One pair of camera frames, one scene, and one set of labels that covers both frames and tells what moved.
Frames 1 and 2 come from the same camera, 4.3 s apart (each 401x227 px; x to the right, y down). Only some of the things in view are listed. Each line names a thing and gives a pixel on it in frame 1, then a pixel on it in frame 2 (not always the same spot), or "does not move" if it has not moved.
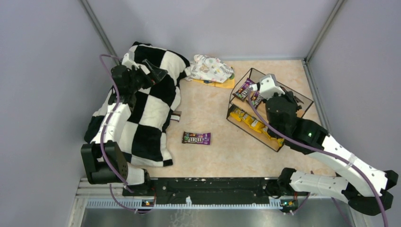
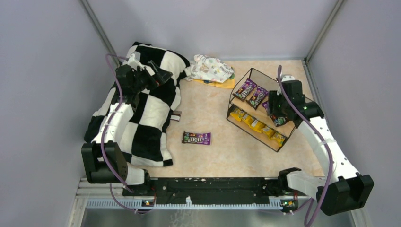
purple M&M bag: [256, 98] does not move
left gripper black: [145, 76] does not move
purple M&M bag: [200, 138] does not move
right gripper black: [292, 99] → [275, 108]
